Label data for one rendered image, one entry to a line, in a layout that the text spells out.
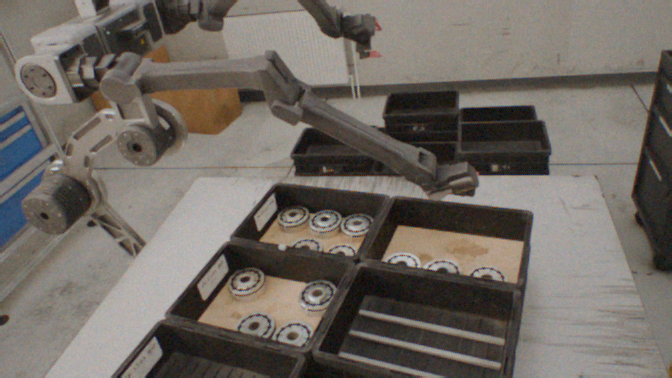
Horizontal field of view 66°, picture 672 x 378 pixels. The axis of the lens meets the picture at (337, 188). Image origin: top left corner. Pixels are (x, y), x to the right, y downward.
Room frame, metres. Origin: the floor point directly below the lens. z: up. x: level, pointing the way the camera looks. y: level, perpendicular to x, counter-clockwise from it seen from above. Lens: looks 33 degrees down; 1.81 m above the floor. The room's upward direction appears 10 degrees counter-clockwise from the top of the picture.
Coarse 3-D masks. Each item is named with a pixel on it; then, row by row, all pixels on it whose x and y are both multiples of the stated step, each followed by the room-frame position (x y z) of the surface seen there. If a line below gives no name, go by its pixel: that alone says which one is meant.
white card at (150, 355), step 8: (152, 344) 0.85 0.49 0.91; (144, 352) 0.83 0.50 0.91; (152, 352) 0.85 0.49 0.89; (160, 352) 0.86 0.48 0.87; (136, 360) 0.81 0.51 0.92; (144, 360) 0.82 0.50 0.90; (152, 360) 0.84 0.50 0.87; (128, 368) 0.79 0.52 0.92; (136, 368) 0.80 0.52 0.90; (144, 368) 0.81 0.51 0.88; (128, 376) 0.78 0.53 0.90; (136, 376) 0.79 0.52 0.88; (144, 376) 0.81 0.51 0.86
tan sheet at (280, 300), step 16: (224, 288) 1.09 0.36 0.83; (272, 288) 1.06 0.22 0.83; (288, 288) 1.05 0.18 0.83; (224, 304) 1.03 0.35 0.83; (240, 304) 1.02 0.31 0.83; (256, 304) 1.01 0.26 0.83; (272, 304) 1.00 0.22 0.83; (288, 304) 0.99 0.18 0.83; (208, 320) 0.98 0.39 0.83; (224, 320) 0.97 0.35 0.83; (288, 320) 0.93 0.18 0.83; (304, 320) 0.92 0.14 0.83
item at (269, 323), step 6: (258, 312) 0.95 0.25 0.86; (246, 318) 0.93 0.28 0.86; (252, 318) 0.93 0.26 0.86; (258, 318) 0.93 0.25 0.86; (264, 318) 0.93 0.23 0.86; (270, 318) 0.92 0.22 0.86; (240, 324) 0.92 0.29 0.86; (264, 324) 0.90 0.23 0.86; (270, 324) 0.90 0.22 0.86; (240, 330) 0.90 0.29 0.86; (264, 330) 0.88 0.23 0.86; (270, 330) 0.88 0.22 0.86; (264, 336) 0.87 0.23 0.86
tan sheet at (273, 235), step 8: (272, 224) 1.36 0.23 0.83; (272, 232) 1.31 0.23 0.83; (280, 232) 1.31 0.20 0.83; (304, 232) 1.29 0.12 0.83; (264, 240) 1.28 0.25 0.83; (272, 240) 1.27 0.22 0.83; (280, 240) 1.27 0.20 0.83; (288, 240) 1.26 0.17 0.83; (296, 240) 1.25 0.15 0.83; (320, 240) 1.23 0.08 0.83; (328, 240) 1.23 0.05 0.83; (336, 240) 1.22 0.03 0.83; (344, 240) 1.21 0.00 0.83; (328, 248) 1.19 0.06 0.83
